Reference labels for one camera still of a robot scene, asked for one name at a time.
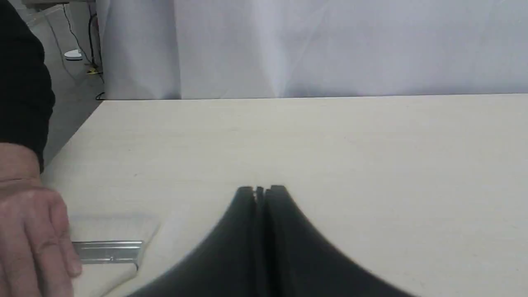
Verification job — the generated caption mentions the white floor device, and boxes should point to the white floor device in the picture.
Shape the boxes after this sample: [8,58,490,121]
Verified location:
[64,49,84,61]

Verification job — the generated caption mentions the wooden handled paint brush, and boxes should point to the wooden handled paint brush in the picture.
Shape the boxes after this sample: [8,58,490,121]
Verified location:
[68,214,161,297]

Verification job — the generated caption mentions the black floor cables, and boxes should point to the black floor cables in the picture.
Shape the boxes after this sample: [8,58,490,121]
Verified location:
[43,0,106,101]

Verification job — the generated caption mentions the person's bare open hand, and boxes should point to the person's bare open hand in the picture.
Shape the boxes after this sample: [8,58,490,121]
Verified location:
[0,181,83,297]

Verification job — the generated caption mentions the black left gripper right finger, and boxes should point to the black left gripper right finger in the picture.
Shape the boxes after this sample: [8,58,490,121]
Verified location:
[264,185,408,297]

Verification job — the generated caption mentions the white curtain backdrop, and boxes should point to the white curtain backdrop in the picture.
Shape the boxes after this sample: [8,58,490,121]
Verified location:
[97,0,528,100]

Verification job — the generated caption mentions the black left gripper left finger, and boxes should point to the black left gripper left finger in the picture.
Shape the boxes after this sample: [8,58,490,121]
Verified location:
[131,186,264,297]

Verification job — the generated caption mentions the forearm in black sleeve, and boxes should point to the forearm in black sleeve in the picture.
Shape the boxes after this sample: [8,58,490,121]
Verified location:
[0,0,55,185]

